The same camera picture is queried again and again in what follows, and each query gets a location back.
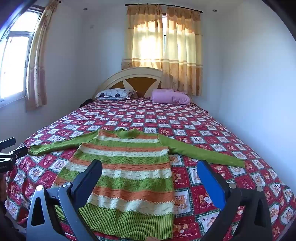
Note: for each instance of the green striped knit sweater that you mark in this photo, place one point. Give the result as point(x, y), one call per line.
point(129, 162)

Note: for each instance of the dark cloth beside bed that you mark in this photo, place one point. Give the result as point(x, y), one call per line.
point(86, 103)

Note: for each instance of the yellow patterned side curtain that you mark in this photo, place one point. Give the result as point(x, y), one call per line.
point(38, 69)

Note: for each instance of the black curtain rod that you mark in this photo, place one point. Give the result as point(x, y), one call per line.
point(161, 6)

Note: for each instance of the cream and brown headboard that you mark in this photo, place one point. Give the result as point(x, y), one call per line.
point(138, 84)

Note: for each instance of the white patterned pillow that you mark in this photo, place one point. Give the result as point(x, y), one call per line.
point(113, 93)

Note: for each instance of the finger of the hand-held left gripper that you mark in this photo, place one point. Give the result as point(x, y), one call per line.
point(18, 153)
point(8, 142)

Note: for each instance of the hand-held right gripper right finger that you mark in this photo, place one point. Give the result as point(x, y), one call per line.
point(211, 185)

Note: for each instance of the pink pillow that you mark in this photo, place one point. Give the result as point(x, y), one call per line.
point(170, 96)

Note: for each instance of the red checkered printed bedspread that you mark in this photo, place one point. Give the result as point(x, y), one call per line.
point(208, 129)

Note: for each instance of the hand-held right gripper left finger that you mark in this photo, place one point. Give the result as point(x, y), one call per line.
point(96, 170)

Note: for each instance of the yellow patterned window curtain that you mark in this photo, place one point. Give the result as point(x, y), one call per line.
point(185, 53)
point(143, 41)

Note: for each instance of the sliding side window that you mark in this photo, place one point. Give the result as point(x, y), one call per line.
point(16, 62)

